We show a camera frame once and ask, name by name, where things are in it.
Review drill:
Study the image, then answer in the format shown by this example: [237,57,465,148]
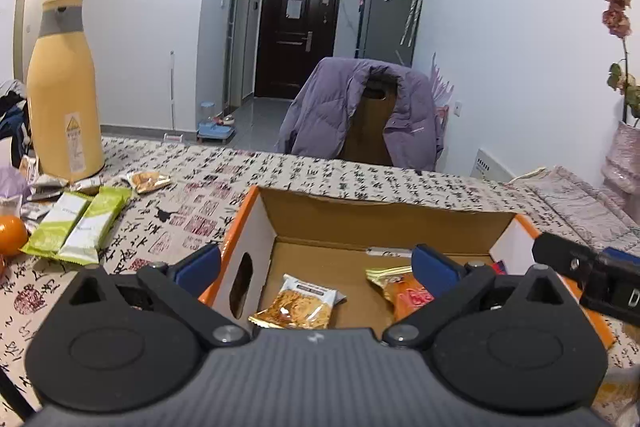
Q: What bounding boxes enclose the purple plastic bag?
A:
[0,166,32,212]

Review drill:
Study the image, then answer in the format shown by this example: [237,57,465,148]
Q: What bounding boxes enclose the black cable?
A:
[0,364,36,423]

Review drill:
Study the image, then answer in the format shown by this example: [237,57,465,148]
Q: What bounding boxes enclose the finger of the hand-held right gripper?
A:
[602,247,640,269]
[531,232,601,293]

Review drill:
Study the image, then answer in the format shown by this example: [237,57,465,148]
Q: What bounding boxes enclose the yellow cookie snack packet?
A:
[122,172,172,194]

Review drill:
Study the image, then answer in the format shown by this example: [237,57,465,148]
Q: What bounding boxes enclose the pink paper fans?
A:
[429,52,455,108]

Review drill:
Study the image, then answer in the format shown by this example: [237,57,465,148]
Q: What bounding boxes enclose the silver snack packet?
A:
[29,174,68,194]

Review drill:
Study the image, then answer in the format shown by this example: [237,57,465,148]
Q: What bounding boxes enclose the grey interior door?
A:
[223,0,256,110]

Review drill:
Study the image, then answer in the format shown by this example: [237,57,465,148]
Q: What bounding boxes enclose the pumpkin print cardboard box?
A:
[199,186,616,353]

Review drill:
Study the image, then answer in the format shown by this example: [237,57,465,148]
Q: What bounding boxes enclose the folded white umbrella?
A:
[400,0,424,48]

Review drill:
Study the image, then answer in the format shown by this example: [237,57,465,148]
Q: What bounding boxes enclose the white heater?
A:
[472,148,516,182]

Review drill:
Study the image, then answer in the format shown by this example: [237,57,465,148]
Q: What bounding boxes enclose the wooden interior door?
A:
[13,0,29,82]

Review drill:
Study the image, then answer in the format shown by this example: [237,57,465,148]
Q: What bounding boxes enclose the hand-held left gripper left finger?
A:
[55,243,252,349]

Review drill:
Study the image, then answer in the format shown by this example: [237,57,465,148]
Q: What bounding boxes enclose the pink stone vase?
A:
[602,121,640,224]

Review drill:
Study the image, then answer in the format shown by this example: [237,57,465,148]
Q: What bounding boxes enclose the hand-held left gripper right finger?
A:
[382,243,583,350]

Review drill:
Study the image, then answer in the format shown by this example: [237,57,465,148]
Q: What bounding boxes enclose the purple padded jacket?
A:
[276,57,446,171]

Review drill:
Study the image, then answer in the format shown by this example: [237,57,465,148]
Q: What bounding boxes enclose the orange snack packet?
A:
[365,267,436,323]

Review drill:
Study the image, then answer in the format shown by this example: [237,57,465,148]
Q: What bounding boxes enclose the green snack packet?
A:
[22,191,93,258]
[57,186,133,266]

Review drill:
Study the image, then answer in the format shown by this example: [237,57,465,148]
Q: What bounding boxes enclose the wooden chair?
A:
[342,76,402,166]

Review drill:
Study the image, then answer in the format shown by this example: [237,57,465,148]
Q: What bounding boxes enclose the orange fruit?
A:
[0,215,29,256]

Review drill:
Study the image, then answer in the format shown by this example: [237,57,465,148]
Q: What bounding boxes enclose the blue pet feeder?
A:
[196,101,237,143]

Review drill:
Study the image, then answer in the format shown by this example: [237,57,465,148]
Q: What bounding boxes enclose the grey refrigerator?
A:
[355,0,424,68]

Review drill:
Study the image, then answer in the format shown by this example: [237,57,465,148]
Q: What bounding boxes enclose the dried pink roses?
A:
[600,0,640,128]

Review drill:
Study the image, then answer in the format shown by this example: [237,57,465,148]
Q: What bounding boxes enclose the pile of dark clothes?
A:
[0,79,32,156]

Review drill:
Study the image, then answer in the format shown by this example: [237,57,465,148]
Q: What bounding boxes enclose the yellow thermos bottle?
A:
[26,0,106,183]

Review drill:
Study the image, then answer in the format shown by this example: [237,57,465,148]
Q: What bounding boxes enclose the dark entrance door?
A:
[254,0,344,100]

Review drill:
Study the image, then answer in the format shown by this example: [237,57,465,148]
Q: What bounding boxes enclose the folded patterned blanket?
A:
[505,166,640,258]

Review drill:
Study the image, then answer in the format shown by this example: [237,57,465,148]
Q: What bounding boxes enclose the white snack packet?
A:
[21,202,57,222]
[19,155,41,184]
[67,179,104,196]

